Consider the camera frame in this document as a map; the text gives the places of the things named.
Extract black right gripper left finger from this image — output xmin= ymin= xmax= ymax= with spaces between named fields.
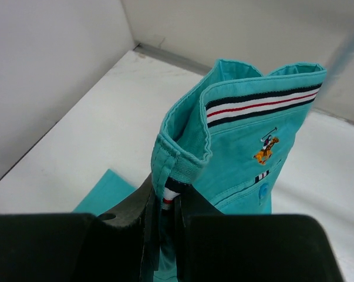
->
xmin=0 ymin=177 xmax=159 ymax=281

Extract teal trousers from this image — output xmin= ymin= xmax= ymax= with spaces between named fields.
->
xmin=77 ymin=59 xmax=326 ymax=281

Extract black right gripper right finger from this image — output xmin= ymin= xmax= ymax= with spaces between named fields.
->
xmin=174 ymin=188 xmax=343 ymax=281

